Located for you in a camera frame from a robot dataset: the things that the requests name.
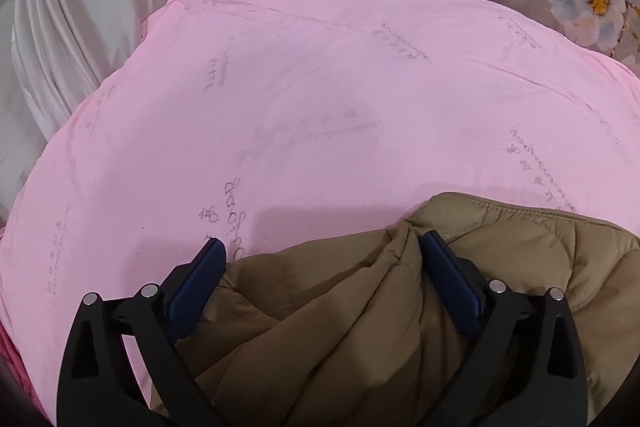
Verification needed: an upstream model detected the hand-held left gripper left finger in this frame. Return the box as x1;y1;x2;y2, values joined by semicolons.
56;238;227;427

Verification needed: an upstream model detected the olive quilted jacket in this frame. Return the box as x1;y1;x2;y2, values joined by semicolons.
150;192;640;427

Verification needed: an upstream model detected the pink bed sheet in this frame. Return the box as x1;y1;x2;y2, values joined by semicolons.
0;0;640;423

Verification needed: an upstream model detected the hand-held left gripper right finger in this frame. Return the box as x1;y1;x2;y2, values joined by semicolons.
419;230;587;427

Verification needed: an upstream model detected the white sheer curtain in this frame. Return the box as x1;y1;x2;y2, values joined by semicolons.
0;0;201;218

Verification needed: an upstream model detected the dark pink cloth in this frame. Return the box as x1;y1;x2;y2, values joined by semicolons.
0;327;48;423

